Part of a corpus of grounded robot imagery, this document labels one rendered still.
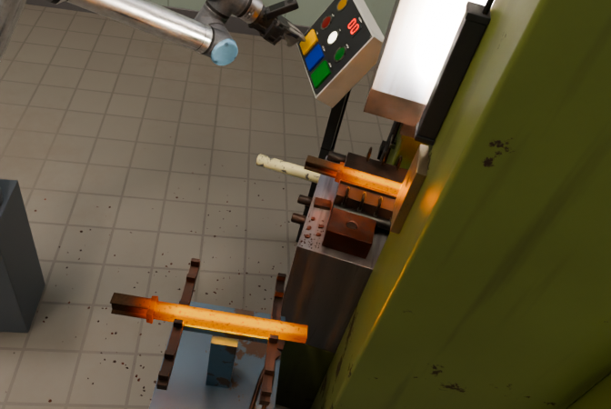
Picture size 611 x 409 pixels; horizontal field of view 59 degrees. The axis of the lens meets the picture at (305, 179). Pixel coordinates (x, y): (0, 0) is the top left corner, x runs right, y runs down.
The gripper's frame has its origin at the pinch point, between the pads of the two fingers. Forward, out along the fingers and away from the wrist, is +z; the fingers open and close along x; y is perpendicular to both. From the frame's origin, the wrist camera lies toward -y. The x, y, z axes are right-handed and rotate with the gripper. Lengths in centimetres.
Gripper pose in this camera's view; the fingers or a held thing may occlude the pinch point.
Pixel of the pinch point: (304, 37)
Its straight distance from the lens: 198.5
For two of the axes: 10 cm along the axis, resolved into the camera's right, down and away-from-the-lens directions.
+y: -6.4, 6.2, 4.6
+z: 7.4, 3.4, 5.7
